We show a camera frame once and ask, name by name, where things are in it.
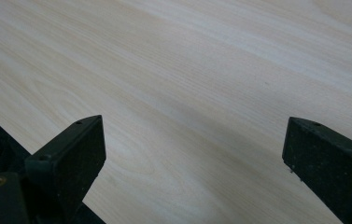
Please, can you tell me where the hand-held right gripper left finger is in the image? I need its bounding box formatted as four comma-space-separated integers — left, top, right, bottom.
23, 114, 107, 222

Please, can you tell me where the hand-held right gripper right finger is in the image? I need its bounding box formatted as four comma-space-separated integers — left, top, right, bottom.
281, 116, 352, 224

